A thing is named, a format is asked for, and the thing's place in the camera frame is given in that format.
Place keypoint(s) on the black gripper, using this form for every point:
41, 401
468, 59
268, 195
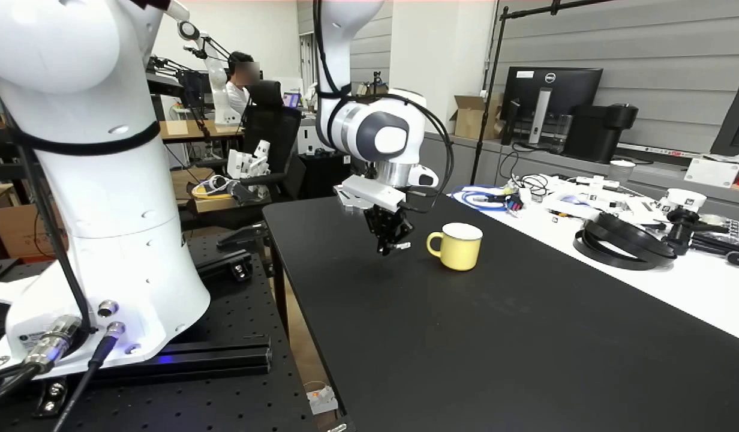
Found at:
388, 221

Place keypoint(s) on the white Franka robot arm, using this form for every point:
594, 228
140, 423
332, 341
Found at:
107, 201

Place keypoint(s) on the yellow mug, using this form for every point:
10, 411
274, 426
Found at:
459, 250

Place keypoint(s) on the white box appliance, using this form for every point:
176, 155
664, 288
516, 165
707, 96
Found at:
311, 139

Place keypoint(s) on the open cardboard box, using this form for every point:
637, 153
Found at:
474, 120

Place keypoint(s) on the black table clamp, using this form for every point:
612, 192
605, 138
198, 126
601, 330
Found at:
239, 268

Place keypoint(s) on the black office chair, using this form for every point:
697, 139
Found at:
274, 133

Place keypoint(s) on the white crumpled object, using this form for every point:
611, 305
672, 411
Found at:
248, 159

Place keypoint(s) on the white paper tag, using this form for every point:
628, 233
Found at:
323, 400

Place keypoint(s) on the black pole stand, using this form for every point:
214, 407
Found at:
490, 87

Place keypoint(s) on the white plastic device pile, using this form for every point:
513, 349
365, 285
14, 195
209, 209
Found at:
601, 204

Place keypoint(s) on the person in white shirt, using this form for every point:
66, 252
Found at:
228, 99

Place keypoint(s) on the black Dell monitor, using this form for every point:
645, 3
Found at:
562, 91

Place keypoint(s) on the black bin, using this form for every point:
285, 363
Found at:
599, 133

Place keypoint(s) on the black optical breadboard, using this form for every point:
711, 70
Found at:
186, 400

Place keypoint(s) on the black handheld gadget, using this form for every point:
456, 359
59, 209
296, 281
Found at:
695, 223

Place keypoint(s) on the silver base connector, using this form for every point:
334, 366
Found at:
53, 341

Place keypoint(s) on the brown cardboard box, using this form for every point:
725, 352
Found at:
18, 231

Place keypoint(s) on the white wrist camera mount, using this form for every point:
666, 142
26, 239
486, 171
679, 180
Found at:
370, 192

